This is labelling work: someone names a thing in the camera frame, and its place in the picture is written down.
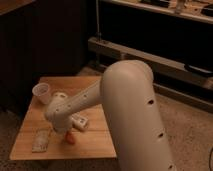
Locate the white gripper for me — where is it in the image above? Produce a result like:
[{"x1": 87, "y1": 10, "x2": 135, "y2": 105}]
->
[{"x1": 52, "y1": 117, "x2": 73, "y2": 134}]

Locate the orange red pepper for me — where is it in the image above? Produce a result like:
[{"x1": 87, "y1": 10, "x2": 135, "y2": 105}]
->
[{"x1": 65, "y1": 132, "x2": 75, "y2": 145}]

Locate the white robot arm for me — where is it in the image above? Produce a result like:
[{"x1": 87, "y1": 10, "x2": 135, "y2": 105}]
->
[{"x1": 45, "y1": 60, "x2": 177, "y2": 171}]

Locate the white tube with label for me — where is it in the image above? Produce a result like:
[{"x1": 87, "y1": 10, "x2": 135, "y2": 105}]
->
[{"x1": 71, "y1": 114, "x2": 89, "y2": 131}]

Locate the wooden table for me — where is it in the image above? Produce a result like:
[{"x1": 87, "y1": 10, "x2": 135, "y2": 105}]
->
[{"x1": 9, "y1": 75, "x2": 118, "y2": 162}]

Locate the clear plastic cup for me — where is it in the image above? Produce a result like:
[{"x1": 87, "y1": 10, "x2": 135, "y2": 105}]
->
[{"x1": 32, "y1": 83, "x2": 51, "y2": 104}]

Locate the upper shelf with items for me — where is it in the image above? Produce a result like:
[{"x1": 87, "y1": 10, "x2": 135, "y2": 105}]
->
[{"x1": 99, "y1": 0, "x2": 213, "y2": 24}]

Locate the metal shelf rail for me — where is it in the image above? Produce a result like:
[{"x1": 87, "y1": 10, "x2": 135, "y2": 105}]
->
[{"x1": 88, "y1": 37, "x2": 213, "y2": 90}]

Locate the black handle object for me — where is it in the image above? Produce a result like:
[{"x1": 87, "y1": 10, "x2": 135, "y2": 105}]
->
[{"x1": 184, "y1": 64, "x2": 213, "y2": 77}]

